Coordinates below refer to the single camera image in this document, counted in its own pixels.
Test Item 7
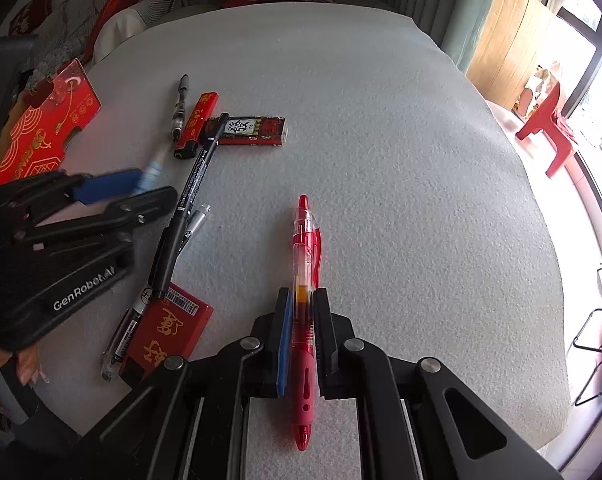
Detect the white pillow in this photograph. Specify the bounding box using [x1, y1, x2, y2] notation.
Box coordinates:
[92, 7, 154, 63]

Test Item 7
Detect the black pen with silver tip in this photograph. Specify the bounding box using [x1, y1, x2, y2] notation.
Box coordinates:
[173, 203, 212, 256]

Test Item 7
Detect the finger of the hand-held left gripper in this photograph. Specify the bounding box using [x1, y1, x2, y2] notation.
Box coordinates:
[11, 185, 178, 248]
[0, 167, 144, 211]

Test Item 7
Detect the red card box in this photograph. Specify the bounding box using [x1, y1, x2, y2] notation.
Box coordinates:
[118, 281, 214, 386]

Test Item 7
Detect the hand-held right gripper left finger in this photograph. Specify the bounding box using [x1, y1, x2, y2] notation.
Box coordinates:
[78, 287, 294, 480]

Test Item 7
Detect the dark red rectangular box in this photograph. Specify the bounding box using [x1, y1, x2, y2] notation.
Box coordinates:
[201, 115, 288, 147]

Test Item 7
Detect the patterned blanket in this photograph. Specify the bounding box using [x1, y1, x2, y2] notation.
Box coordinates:
[26, 5, 107, 81]

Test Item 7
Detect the red and yellow cardboard carton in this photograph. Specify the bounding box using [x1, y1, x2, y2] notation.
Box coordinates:
[0, 58, 103, 188]

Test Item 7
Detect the light blue pen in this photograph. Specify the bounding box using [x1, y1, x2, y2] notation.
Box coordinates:
[131, 152, 164, 196]

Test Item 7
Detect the red pen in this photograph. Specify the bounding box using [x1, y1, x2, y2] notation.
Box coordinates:
[287, 194, 324, 452]

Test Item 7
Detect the person's left hand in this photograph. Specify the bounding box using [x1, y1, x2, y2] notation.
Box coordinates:
[0, 340, 49, 388]

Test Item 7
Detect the long black pen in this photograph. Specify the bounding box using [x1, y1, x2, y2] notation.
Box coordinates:
[146, 111, 231, 301]

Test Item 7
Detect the grey and black pen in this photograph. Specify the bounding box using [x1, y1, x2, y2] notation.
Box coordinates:
[170, 74, 191, 141]

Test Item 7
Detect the dark red cushion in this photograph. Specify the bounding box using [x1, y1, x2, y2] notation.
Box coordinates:
[8, 0, 54, 36]

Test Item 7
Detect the black pen with clear tip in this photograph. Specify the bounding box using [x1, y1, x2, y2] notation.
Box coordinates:
[100, 280, 154, 382]

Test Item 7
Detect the black window frame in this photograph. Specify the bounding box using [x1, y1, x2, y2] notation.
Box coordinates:
[536, 0, 602, 261]

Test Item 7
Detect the red plastic chair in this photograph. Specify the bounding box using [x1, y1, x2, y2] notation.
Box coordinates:
[516, 82, 579, 178]

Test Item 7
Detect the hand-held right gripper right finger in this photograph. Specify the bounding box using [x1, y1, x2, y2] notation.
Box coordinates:
[313, 287, 562, 480]

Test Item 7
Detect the red cloth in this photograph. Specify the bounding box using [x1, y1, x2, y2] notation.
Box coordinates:
[84, 0, 137, 51]

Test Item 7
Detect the black wire rack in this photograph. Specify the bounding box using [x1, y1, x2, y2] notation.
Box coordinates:
[573, 307, 602, 407]

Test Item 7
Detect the wooden board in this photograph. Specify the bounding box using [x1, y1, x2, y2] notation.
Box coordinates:
[467, 0, 572, 111]

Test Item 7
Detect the beige cardboard item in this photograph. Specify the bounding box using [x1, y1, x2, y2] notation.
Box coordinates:
[513, 62, 562, 116]

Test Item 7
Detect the red lighter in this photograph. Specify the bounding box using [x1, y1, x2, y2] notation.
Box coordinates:
[173, 91, 219, 161]

